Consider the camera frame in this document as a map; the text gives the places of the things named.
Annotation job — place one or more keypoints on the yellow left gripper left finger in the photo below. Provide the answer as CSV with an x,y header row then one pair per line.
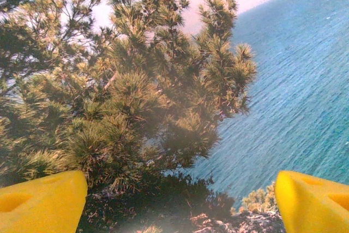
x,y
38,208

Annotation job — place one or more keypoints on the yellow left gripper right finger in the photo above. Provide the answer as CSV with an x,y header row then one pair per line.
x,y
313,205

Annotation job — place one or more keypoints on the seaside tree photo print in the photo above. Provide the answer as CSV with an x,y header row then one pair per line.
x,y
169,80

